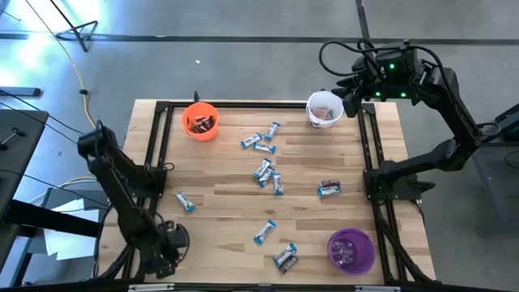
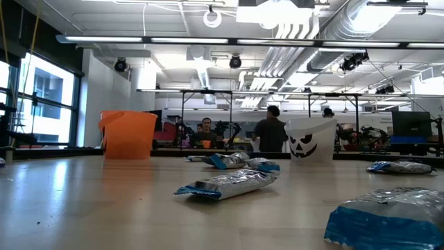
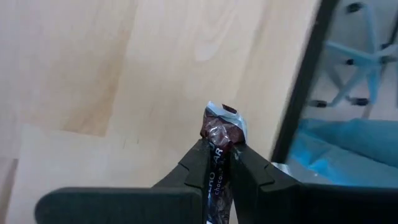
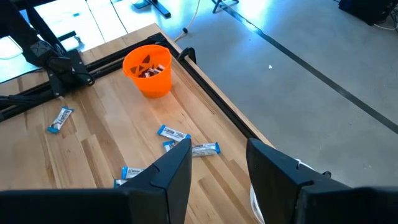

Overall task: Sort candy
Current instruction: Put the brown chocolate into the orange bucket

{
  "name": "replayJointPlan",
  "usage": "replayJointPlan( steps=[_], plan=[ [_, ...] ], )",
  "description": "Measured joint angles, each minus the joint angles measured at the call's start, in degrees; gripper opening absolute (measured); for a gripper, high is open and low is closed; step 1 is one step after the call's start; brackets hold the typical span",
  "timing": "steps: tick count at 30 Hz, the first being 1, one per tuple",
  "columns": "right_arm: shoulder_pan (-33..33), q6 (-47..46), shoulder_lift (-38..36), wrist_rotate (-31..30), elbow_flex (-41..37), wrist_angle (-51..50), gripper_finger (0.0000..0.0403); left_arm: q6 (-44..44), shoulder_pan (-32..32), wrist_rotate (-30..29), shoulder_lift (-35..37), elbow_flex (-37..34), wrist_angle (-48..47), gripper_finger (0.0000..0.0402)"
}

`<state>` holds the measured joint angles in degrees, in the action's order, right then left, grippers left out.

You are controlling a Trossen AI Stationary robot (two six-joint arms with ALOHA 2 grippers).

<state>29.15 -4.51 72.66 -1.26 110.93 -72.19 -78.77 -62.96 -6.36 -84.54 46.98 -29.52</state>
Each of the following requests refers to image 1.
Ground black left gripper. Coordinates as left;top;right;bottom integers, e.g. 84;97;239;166
139;233;179;281

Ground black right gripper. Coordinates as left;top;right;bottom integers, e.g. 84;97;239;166
331;56;384;101

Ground white jack-o-lantern bucket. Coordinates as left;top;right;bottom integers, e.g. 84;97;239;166
305;89;345;130

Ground clear wrapped candy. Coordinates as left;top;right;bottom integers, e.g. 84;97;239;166
330;238;358;268

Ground white papers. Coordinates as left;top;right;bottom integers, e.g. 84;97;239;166
42;197;101;260

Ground black table beam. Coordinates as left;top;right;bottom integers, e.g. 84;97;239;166
0;198;102;238

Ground orange plastic bucket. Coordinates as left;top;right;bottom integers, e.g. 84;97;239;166
181;101;221;143

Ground purple plastic bowl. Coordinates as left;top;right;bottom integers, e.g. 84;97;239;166
327;227;376;277

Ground black side table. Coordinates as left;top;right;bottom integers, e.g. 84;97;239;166
0;109;49;220

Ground black tool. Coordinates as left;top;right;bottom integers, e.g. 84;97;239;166
0;127;26;150

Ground grey metal bar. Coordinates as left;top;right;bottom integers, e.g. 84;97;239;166
0;86;43;97

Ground black tripod stand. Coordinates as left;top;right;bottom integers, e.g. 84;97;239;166
48;0;100;53

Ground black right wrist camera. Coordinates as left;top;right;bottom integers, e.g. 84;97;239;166
343;93;362;118

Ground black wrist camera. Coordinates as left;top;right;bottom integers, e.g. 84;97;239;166
343;93;362;118
165;221;191;249

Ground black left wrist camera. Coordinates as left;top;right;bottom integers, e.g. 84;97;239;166
165;221;191;249

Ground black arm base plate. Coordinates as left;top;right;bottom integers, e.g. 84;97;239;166
103;165;168;200
363;166;435;202

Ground black aluminium table frame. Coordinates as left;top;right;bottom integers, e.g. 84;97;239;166
93;99;438;292

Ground yellow cable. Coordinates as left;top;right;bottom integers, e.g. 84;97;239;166
24;0;113;191

